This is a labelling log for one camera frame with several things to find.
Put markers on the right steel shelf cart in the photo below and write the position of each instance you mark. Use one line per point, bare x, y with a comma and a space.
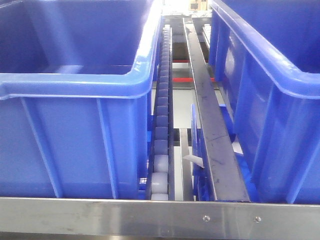
217, 220

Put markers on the white roller track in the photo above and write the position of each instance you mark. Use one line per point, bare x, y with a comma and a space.
160, 185

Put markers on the blue plastic bin left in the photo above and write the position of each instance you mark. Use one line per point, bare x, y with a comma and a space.
75, 96

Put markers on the blue plastic bin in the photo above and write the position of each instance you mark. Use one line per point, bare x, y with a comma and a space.
75, 96
266, 56

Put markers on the blue plastic bin middle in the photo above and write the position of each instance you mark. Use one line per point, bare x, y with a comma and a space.
266, 56

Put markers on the steel divider rail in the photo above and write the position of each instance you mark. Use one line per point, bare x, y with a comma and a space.
222, 172

